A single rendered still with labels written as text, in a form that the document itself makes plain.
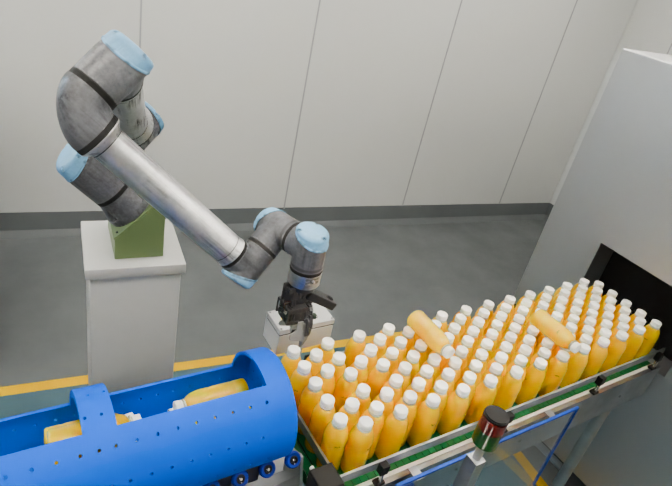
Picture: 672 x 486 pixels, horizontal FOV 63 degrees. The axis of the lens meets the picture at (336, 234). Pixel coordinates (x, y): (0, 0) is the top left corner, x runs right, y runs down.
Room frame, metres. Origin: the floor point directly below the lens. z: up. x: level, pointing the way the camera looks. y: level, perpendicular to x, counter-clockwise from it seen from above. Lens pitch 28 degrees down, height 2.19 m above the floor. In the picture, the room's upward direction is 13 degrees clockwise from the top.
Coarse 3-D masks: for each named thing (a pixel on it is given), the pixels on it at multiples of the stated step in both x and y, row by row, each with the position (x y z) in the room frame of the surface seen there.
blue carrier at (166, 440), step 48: (96, 384) 0.88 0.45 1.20; (192, 384) 1.06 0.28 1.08; (288, 384) 0.99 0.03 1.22; (0, 432) 0.79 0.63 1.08; (96, 432) 0.74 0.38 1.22; (144, 432) 0.78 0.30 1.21; (192, 432) 0.82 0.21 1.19; (240, 432) 0.87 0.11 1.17; (288, 432) 0.93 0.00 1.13; (0, 480) 0.61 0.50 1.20; (48, 480) 0.64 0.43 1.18; (96, 480) 0.68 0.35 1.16; (144, 480) 0.72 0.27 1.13; (192, 480) 0.78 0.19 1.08
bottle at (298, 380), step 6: (294, 372) 1.21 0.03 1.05; (294, 378) 1.20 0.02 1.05; (300, 378) 1.19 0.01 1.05; (306, 378) 1.20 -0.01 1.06; (294, 384) 1.19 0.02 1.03; (300, 384) 1.19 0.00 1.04; (306, 384) 1.19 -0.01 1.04; (294, 390) 1.19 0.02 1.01; (300, 390) 1.19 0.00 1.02; (294, 396) 1.19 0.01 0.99
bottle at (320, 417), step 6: (318, 402) 1.12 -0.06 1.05; (318, 408) 1.10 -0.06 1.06; (324, 408) 1.09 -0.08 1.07; (330, 408) 1.10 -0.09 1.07; (312, 414) 1.10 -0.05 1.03; (318, 414) 1.08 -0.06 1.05; (324, 414) 1.08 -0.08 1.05; (330, 414) 1.09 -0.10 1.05; (312, 420) 1.09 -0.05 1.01; (318, 420) 1.08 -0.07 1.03; (324, 420) 1.08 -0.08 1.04; (330, 420) 1.08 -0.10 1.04; (312, 426) 1.08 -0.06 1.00; (318, 426) 1.07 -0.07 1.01; (324, 426) 1.07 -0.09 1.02; (312, 432) 1.08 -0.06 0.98; (318, 432) 1.07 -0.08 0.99; (318, 438) 1.07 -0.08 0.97; (306, 444) 1.09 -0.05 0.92; (312, 450) 1.07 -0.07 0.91
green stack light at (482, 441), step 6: (474, 432) 1.01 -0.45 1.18; (480, 432) 0.99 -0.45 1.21; (474, 438) 1.00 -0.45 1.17; (480, 438) 0.99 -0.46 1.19; (486, 438) 0.98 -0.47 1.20; (492, 438) 0.98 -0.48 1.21; (498, 438) 0.99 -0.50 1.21; (480, 444) 0.99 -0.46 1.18; (486, 444) 0.98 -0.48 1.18; (492, 444) 0.98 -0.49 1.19; (486, 450) 0.98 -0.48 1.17; (492, 450) 0.98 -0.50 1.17
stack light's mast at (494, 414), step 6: (486, 408) 1.02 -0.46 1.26; (492, 408) 1.03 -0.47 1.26; (498, 408) 1.03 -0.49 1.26; (486, 414) 1.01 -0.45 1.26; (492, 414) 1.01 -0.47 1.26; (498, 414) 1.01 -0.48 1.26; (504, 414) 1.02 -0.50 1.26; (492, 420) 0.99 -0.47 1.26; (498, 420) 0.99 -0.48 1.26; (504, 420) 1.00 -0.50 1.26; (480, 450) 1.00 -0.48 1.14; (474, 456) 1.01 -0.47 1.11; (480, 456) 1.00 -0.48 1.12
